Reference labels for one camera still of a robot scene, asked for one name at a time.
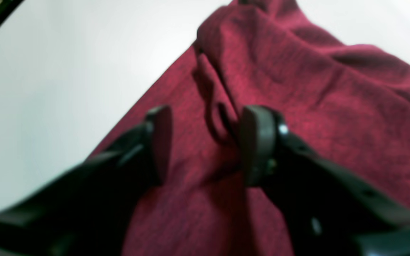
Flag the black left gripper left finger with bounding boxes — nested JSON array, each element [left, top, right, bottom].
[[0, 105, 173, 256]]

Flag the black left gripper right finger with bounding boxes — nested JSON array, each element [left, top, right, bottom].
[[240, 105, 410, 256]]

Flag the dark red t-shirt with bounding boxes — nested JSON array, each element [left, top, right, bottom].
[[93, 0, 410, 256]]

